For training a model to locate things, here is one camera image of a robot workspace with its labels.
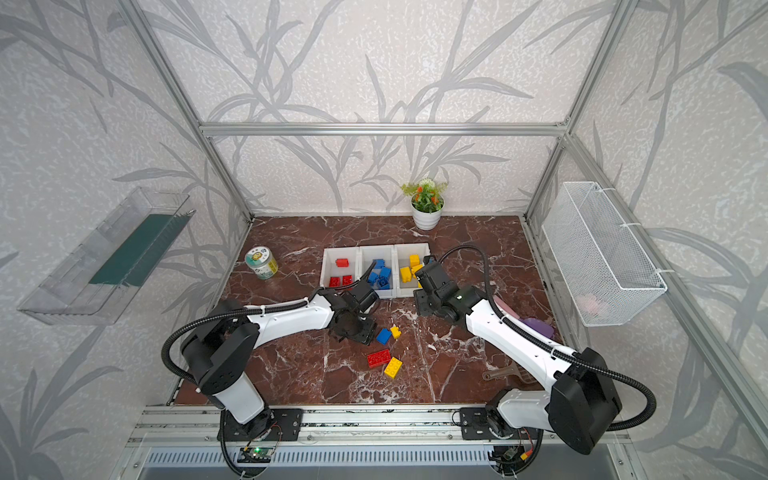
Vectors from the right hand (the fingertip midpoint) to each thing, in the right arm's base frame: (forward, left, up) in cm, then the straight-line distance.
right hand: (429, 287), depth 84 cm
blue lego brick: (+18, +16, -15) cm, 29 cm away
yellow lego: (+14, +3, -11) cm, 18 cm away
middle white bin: (+6, +15, -10) cm, 19 cm away
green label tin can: (+13, +54, -5) cm, 56 cm away
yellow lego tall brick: (+11, +6, -11) cm, 16 cm away
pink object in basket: (-9, -39, +7) cm, 40 cm away
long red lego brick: (+9, +31, -12) cm, 34 cm away
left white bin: (+15, +33, -13) cm, 39 cm away
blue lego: (+12, +14, -10) cm, 20 cm away
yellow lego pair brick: (-18, +10, -12) cm, 24 cm away
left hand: (-7, +17, -11) cm, 22 cm away
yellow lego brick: (+16, +3, -10) cm, 19 cm away
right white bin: (+18, +6, -12) cm, 22 cm away
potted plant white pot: (+34, -2, -8) cm, 35 cm away
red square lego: (+18, +29, -13) cm, 36 cm away
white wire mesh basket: (-9, -35, +22) cm, 42 cm away
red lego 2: (-16, +15, -13) cm, 25 cm away
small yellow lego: (-8, +10, -13) cm, 18 cm away
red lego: (+9, +26, -11) cm, 30 cm away
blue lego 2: (-9, +13, -13) cm, 21 cm away
